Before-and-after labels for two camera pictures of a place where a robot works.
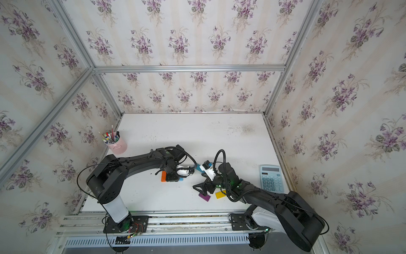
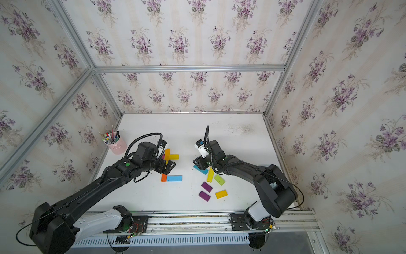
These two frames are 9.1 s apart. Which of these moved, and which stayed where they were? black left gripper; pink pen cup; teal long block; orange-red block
Moved: black left gripper
Stayed: pink pen cup; orange-red block; teal long block
